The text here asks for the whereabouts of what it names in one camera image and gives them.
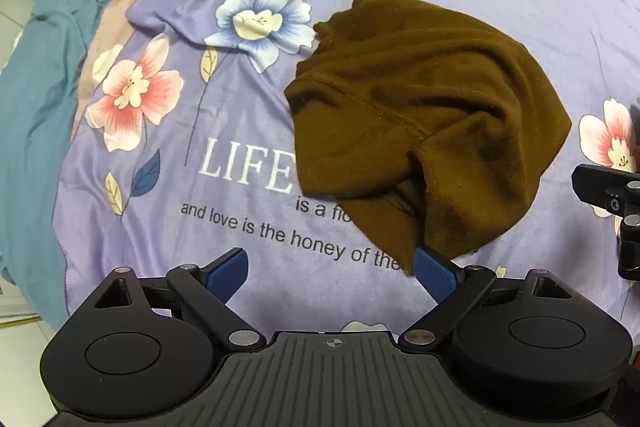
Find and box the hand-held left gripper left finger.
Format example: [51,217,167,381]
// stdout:
[92,248,267,354]

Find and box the teal blanket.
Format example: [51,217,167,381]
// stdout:
[0,0,203,290]

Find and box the purple floral blanket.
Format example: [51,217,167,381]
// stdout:
[52,0,640,333]

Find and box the brown sweater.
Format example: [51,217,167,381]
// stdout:
[284,0,573,277]

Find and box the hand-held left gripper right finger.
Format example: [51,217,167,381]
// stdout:
[398,246,577,353]

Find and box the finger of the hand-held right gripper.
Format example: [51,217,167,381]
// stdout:
[571,163,640,220]
[616,214,640,281]

